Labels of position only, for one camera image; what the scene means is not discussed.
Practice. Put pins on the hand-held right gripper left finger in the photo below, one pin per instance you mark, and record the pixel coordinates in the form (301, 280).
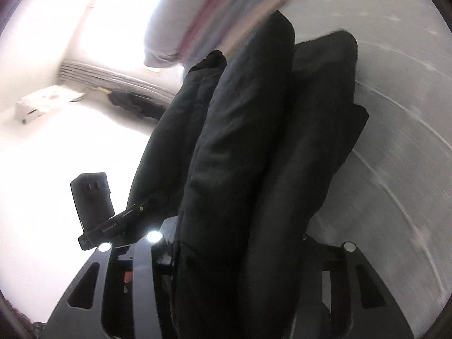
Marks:
(143, 272)

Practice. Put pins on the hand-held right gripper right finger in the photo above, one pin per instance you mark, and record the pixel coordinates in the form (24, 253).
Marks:
(344, 272)

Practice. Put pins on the black coat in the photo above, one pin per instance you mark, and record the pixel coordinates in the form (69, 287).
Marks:
(247, 148)

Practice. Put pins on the dark hanging clothes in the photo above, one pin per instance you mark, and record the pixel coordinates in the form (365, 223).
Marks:
(130, 102)

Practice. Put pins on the white air conditioner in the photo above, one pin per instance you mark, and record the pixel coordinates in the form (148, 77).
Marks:
(46, 99)

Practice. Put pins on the bed with grey sheet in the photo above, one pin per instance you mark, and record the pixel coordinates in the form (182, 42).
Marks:
(388, 113)

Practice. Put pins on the grey folded duvet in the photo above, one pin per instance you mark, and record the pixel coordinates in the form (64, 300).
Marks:
(169, 24)

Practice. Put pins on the mauve folded blanket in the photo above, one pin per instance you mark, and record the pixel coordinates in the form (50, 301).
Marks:
(208, 17)

